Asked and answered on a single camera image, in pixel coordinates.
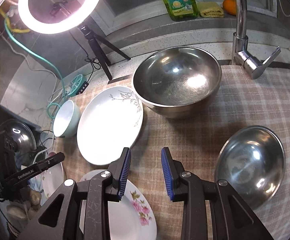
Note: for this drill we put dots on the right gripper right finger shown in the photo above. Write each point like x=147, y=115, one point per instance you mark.
x=231, y=217

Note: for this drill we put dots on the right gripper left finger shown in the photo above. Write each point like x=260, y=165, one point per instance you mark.
x=79, y=210

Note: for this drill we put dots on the deep plate pink roses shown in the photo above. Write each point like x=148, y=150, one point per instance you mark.
x=51, y=179

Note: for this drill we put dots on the small red steel bowl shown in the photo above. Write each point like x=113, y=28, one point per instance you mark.
x=253, y=162

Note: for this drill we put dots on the white plate pink flower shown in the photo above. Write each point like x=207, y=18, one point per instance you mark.
x=132, y=217

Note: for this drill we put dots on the light blue ceramic bowl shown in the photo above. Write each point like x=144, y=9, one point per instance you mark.
x=66, y=120

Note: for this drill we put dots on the large stainless steel bowl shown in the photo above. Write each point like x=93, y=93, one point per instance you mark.
x=178, y=82

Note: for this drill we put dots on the chrome kitchen faucet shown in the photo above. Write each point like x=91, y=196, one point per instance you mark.
x=240, y=54

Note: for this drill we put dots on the steel pot lid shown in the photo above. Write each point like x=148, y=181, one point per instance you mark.
x=21, y=135

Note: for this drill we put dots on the yellow sponge cloth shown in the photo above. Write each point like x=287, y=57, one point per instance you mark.
x=210, y=10

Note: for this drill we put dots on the orange fruit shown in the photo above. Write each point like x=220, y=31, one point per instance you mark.
x=230, y=7

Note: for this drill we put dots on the teal cable reel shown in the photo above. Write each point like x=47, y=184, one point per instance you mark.
x=76, y=85

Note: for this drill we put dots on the ring light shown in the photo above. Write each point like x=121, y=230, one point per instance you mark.
x=70, y=22

